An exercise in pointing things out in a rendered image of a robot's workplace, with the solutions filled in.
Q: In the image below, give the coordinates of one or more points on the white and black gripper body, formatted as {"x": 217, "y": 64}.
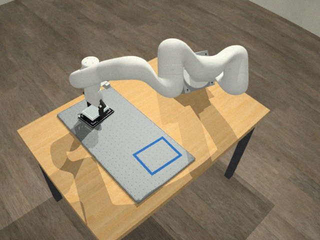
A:
{"x": 93, "y": 97}

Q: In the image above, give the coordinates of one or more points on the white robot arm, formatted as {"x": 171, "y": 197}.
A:
{"x": 176, "y": 62}

